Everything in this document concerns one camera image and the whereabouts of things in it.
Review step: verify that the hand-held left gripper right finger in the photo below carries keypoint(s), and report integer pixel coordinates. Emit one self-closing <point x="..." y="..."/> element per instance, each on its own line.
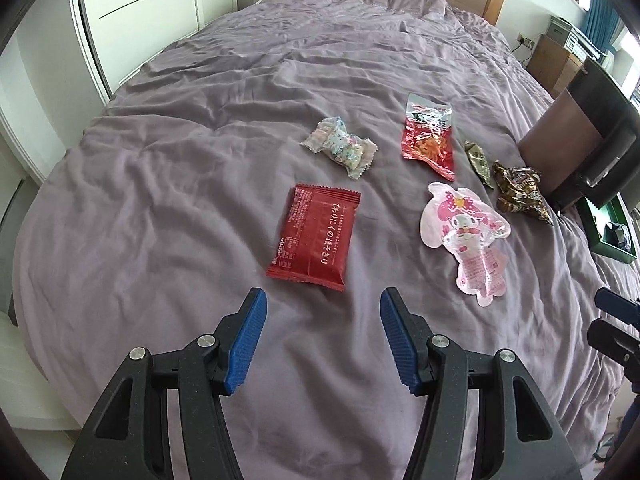
<point x="397" y="340"/>

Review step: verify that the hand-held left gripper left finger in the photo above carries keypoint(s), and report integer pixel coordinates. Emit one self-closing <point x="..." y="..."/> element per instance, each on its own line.
<point x="247" y="340"/>

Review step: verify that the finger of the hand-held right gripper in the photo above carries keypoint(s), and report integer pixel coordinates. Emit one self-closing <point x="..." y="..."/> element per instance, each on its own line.
<point x="612" y="340"/>
<point x="612" y="302"/>

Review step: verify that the brown foil snack packet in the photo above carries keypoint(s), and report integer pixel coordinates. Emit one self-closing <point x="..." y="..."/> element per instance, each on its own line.
<point x="522" y="190"/>

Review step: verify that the red and silver snack pouch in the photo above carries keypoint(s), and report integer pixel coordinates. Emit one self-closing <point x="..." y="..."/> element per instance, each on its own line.
<point x="427" y="135"/>

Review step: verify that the dark packet in green box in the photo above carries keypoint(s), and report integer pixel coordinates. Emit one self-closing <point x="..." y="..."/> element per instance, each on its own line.
<point x="618" y="236"/>

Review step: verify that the green box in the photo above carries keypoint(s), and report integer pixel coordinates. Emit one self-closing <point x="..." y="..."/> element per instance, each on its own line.
<point x="595" y="230"/>

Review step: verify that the dark red rectangular snack packet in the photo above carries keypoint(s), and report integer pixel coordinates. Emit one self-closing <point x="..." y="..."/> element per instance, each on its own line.
<point x="312" y="237"/>

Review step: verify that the pink character-shaped snack pouch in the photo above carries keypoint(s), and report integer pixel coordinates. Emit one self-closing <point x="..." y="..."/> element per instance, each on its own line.
<point x="465" y="230"/>

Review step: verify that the bed with purple duvet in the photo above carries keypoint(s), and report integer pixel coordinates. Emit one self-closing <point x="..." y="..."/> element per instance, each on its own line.
<point x="200" y="160"/>

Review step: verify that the small olive green candy wrapper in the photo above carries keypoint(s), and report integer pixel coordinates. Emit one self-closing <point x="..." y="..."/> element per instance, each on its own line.
<point x="479" y="162"/>

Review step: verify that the pastel printed candy packet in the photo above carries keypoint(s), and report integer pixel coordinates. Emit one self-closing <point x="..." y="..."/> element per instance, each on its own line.
<point x="337" y="145"/>

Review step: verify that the window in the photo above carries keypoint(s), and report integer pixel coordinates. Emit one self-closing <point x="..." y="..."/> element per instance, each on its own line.
<point x="631" y="65"/>

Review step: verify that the wooden nightstand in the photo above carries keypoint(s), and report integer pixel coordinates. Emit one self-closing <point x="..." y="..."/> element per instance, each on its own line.
<point x="552" y="67"/>

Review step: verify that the grey printer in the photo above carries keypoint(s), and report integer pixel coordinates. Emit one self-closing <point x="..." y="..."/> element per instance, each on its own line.
<point x="572" y="37"/>

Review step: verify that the teal curtain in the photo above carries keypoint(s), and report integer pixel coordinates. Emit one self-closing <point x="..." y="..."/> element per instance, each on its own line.
<point x="602" y="15"/>

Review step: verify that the white wardrobe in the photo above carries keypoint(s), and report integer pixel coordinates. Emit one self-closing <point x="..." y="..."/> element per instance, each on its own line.
<point x="150" y="5"/>

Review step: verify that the brown chair with black frame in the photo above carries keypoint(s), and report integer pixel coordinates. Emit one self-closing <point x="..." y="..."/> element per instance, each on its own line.
<point x="560" y="145"/>

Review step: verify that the wall outlet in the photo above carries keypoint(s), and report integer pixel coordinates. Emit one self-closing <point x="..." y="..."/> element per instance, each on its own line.
<point x="526" y="41"/>

